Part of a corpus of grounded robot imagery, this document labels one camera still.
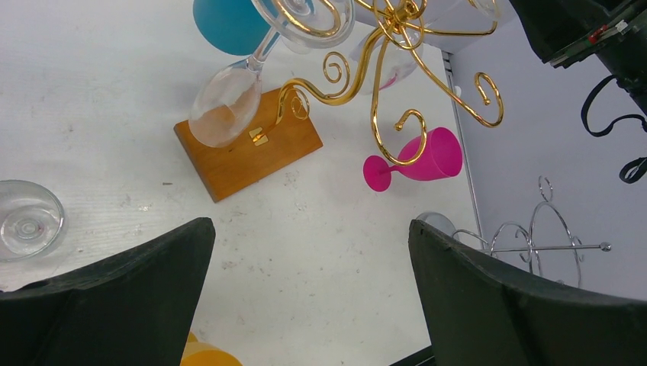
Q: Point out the blue plastic wine glass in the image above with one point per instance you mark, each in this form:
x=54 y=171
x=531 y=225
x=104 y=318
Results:
x=234 y=27

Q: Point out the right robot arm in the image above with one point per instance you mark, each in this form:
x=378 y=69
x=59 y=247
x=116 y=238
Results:
x=628 y=72

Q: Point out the gold wire glass rack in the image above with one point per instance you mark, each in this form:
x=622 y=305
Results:
x=282 y=132

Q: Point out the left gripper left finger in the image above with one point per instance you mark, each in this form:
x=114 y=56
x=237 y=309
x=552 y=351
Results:
x=132 y=308

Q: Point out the chrome wire glass rack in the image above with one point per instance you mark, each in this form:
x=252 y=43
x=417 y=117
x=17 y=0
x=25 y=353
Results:
x=531 y=250

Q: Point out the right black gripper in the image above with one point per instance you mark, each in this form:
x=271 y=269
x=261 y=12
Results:
x=570 y=31

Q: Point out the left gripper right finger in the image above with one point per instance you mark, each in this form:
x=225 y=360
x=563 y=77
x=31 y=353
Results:
x=482 y=311

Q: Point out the pink plastic wine glass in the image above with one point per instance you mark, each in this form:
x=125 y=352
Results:
x=441 y=158

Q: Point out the aluminium rail right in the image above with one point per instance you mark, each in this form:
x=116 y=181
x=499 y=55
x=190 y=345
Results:
x=450 y=82

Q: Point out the yellow plastic wine glass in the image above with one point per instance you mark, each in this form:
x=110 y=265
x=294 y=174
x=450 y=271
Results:
x=197 y=353

